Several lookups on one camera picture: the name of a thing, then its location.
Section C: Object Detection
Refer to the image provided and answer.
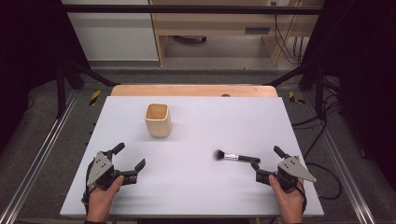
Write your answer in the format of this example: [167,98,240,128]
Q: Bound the black horizontal frame bar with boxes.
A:
[61,4,325,16]

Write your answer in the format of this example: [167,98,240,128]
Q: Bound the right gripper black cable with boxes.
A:
[294,178,308,217]

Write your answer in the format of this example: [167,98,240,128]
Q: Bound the wooden table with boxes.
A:
[110,84,279,98]

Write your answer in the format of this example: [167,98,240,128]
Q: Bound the black makeup brush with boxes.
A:
[213,149,262,163]

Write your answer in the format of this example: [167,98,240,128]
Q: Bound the person's right hand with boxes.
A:
[268,174,305,224]

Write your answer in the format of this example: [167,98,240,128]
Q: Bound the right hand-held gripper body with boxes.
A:
[255,155,318,192]

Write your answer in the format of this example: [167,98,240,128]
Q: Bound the black hanging cables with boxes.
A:
[270,1,305,65]

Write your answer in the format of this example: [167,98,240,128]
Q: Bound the white table mat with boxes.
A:
[59,95,325,218]

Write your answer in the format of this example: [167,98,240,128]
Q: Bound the white cabinet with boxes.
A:
[61,0,160,62]

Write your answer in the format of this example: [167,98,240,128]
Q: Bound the aluminium floor rail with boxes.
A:
[0,89,79,224]
[303,91,378,224]

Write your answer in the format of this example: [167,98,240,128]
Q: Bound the wooden desk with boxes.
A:
[148,0,325,67]

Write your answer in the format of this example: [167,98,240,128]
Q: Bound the black curtain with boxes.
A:
[0,0,92,153]
[301,0,396,190]

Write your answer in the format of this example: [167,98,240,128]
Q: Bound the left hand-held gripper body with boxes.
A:
[86,150,138,191]

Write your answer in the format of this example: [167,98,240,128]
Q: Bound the black floor cables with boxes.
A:
[291,76,344,201]

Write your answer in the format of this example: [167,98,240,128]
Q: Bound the black frame strut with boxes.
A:
[55,57,121,119]
[263,61,329,120]

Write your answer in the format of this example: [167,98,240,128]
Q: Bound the person's left hand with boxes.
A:
[86,175,125,224]

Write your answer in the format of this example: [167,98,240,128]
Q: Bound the grey desk label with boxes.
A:
[244,26,272,35]

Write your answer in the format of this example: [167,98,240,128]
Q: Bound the yellow black floor tape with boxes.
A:
[89,90,103,107]
[288,91,306,105]

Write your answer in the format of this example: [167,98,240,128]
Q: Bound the wooden square cup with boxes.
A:
[144,103,173,138]

